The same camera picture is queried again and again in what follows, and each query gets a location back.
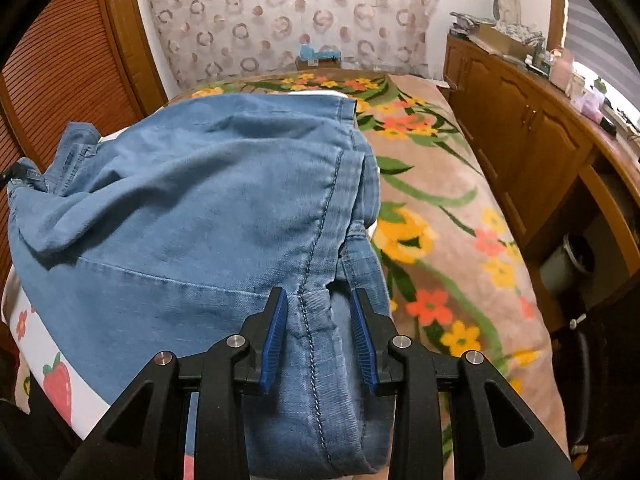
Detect blue denim pants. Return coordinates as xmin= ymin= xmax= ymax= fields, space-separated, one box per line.
xmin=7 ymin=92 xmax=396 ymax=477

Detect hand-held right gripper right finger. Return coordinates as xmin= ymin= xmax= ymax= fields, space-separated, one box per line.
xmin=350 ymin=288 xmax=583 ymax=480

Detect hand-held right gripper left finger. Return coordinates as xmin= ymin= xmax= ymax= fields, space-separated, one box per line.
xmin=59 ymin=287 xmax=289 ymax=480

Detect striped window blind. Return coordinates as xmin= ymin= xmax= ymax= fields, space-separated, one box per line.
xmin=562 ymin=0 xmax=640 ymax=93

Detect pale purple container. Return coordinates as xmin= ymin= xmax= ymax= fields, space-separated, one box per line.
xmin=570 ymin=91 xmax=604 ymax=122

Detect cardboard box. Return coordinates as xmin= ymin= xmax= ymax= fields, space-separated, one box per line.
xmin=472 ymin=24 xmax=537 ymax=59

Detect white trash can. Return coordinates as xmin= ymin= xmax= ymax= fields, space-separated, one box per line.
xmin=539 ymin=235 xmax=597 ymax=297

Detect pink container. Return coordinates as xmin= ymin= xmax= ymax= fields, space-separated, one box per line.
xmin=550 ymin=49 xmax=577 ymax=85

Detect wooden louvered door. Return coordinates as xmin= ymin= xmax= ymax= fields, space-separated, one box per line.
xmin=0 ymin=0 xmax=168 ymax=281

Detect white strawberry print blanket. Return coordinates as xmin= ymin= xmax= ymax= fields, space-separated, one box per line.
xmin=0 ymin=260 xmax=201 ymax=480

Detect wooden cabinet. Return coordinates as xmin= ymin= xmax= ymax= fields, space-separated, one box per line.
xmin=442 ymin=34 xmax=640 ymax=333

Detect brown floral blanket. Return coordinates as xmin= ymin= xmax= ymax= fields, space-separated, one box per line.
xmin=192 ymin=72 xmax=571 ymax=466

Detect small blue toy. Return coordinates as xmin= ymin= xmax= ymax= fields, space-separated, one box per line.
xmin=295 ymin=44 xmax=342 ymax=70

